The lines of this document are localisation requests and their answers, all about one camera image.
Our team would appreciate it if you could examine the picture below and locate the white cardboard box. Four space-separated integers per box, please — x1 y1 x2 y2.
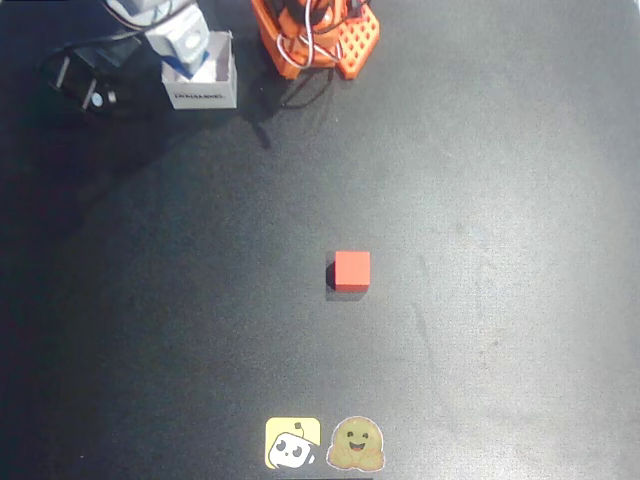
160 29 238 111

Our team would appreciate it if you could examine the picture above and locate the red cube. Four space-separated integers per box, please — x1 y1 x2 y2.
326 250 372 293

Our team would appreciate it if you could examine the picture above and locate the black webcam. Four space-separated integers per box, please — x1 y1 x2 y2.
43 37 144 122

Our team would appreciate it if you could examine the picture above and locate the yellow robot face sticker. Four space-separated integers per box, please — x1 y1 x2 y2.
264 416 322 470

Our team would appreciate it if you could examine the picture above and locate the hugging face emoji sticker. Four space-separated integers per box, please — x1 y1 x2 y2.
326 415 386 472

